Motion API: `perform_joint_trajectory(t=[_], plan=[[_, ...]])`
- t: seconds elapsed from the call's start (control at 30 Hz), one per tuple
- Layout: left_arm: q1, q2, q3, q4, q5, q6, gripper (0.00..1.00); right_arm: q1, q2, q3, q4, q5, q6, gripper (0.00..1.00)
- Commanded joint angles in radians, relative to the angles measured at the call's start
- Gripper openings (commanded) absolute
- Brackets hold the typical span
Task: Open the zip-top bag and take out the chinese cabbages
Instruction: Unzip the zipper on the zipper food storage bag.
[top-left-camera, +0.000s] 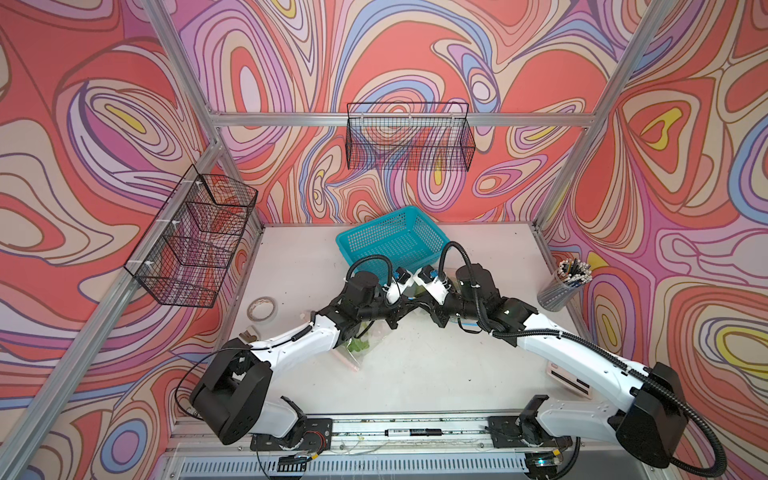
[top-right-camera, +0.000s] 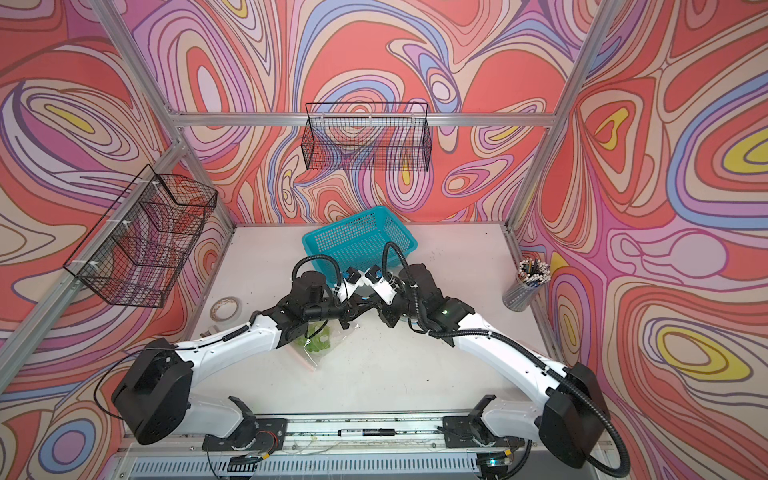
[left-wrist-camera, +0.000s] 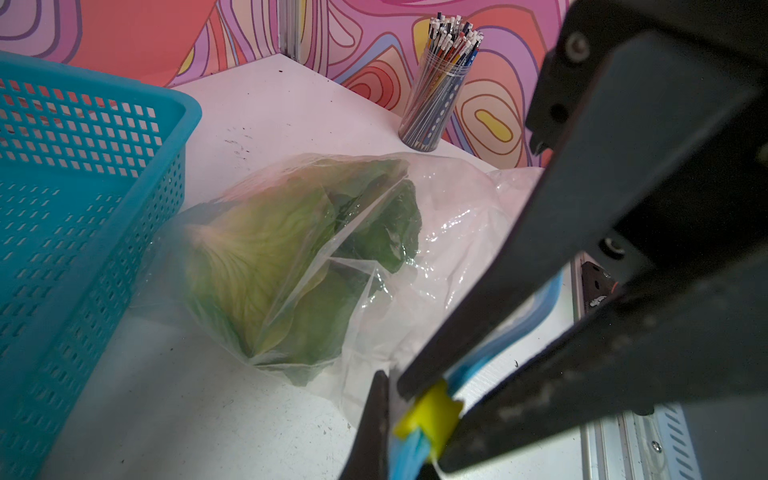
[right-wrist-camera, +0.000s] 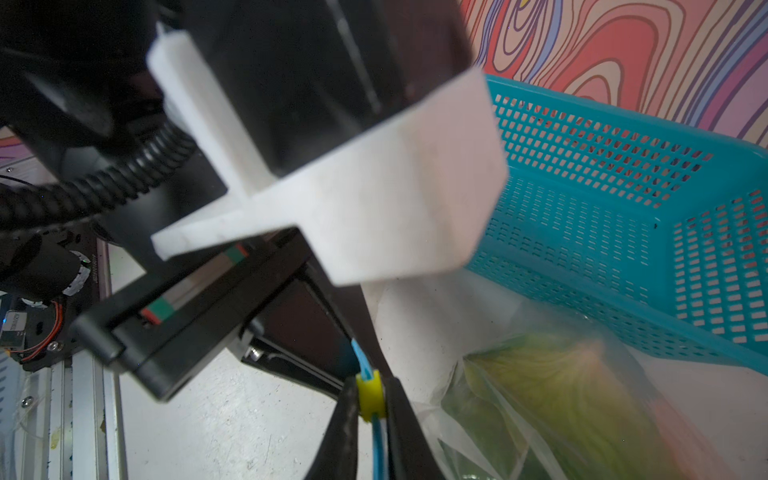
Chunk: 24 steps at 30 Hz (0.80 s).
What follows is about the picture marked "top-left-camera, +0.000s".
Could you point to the pink card sheet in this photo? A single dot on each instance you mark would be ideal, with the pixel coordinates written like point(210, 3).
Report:
point(568, 380)

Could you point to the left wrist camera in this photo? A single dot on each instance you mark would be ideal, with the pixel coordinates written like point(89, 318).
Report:
point(402, 281)

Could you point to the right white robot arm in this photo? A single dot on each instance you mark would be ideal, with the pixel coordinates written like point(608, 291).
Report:
point(640, 408)

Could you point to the back black wire basket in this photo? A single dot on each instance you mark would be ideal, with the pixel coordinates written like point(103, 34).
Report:
point(409, 136)

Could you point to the black wire basket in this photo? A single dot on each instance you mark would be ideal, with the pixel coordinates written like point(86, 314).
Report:
point(409, 136)
point(200, 227)

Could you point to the zip bag with blue slider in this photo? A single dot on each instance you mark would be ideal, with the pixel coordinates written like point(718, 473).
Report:
point(420, 288)

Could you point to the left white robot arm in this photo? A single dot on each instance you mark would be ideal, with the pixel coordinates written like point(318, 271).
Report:
point(232, 397)

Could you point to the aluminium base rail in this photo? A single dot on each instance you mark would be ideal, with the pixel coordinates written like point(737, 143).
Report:
point(411, 445)

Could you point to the white tape roll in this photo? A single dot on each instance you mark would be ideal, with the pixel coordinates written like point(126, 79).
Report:
point(261, 310)

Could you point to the clear cup of pencils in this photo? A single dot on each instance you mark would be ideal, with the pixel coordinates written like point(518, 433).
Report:
point(569, 278)

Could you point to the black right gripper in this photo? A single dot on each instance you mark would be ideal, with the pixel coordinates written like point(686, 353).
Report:
point(438, 316)

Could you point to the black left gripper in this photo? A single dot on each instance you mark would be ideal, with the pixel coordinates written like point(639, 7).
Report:
point(397, 309)

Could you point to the teal plastic basket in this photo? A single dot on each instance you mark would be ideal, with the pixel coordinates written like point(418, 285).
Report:
point(408, 237)

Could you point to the small brown clip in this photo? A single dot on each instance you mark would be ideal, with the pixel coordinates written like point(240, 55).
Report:
point(249, 335)

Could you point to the left black wire basket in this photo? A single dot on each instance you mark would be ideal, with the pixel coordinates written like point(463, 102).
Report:
point(200, 227)

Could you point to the zip bag with pink slider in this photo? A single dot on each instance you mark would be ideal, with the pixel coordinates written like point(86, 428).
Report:
point(352, 353)

